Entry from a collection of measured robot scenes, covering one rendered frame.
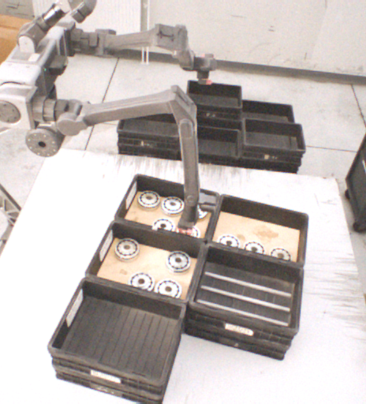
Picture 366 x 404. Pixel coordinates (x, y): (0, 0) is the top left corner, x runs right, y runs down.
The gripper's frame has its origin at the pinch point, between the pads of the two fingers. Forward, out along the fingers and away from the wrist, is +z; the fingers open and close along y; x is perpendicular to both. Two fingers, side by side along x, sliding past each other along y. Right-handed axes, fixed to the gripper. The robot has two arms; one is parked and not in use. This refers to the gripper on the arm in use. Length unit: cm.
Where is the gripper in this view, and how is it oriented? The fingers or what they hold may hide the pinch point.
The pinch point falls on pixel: (187, 231)
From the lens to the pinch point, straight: 195.4
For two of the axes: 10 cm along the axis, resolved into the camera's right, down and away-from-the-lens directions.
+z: -0.9, 7.1, 7.0
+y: 3.3, -6.4, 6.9
